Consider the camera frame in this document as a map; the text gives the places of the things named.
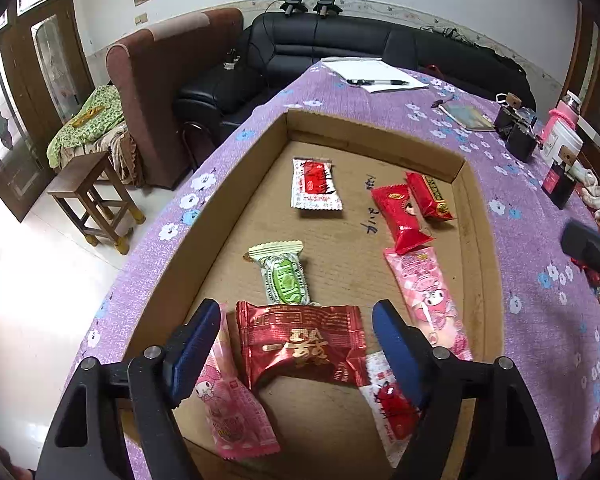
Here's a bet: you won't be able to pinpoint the pink thermos bottle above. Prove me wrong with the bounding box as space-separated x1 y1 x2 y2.
536 91 583 142

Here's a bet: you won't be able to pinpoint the wooden stool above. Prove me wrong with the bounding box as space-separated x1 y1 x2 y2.
47 150 146 256

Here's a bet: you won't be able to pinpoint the black leather sofa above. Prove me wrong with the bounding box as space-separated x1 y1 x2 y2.
172 10 537 133

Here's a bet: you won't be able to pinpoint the beige fringed cloth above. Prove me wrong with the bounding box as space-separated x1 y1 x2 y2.
108 129 142 187

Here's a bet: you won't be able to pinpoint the green white snack packet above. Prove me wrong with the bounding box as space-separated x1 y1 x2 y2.
244 240 314 307

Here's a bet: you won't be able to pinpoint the small green notebook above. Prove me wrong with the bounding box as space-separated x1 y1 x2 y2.
442 101 496 132

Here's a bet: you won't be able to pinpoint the dark red foil snack packet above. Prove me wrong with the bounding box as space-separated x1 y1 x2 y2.
235 301 372 394

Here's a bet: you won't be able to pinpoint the dark red shiny candy wrapper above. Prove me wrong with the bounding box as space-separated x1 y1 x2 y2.
570 255 600 289

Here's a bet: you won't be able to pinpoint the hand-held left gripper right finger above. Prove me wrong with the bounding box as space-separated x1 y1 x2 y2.
372 300 558 480

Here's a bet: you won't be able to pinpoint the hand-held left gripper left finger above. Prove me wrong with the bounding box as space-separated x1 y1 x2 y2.
35 299 222 480

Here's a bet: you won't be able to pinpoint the white plastic jar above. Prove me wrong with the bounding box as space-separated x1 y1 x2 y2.
539 120 584 166

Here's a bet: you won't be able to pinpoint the pink cartoon snack packet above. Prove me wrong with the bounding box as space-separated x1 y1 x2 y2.
384 246 474 362
195 304 282 461

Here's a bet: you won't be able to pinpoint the white work glove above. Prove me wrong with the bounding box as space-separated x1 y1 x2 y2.
579 170 600 224

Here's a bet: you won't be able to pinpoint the shallow cardboard box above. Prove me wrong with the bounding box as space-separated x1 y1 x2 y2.
122 109 506 480

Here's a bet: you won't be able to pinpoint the black jar red label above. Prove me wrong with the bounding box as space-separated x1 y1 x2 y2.
541 147 582 209

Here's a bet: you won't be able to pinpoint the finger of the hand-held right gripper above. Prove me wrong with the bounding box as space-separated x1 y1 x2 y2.
561 220 600 289

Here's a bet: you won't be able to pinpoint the brown armchair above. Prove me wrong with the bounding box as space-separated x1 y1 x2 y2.
105 7 244 190

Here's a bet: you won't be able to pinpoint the white paper sheets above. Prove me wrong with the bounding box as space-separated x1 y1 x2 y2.
320 57 430 94

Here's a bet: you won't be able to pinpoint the red gold snack packet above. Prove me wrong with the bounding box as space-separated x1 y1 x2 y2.
406 172 455 222

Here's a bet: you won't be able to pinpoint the black jar with cork knob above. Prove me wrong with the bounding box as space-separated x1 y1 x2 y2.
495 92 524 141

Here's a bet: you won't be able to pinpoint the plain red snack packet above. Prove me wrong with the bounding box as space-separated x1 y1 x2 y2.
371 185 434 256

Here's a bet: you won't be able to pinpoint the white red snack packet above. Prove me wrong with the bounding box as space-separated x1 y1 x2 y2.
359 351 422 467
290 157 344 211

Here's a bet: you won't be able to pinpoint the purple floral tablecloth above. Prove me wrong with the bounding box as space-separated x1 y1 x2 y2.
72 60 600 480

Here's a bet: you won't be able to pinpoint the green patterned blanket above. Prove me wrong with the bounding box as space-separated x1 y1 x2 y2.
47 84 126 168

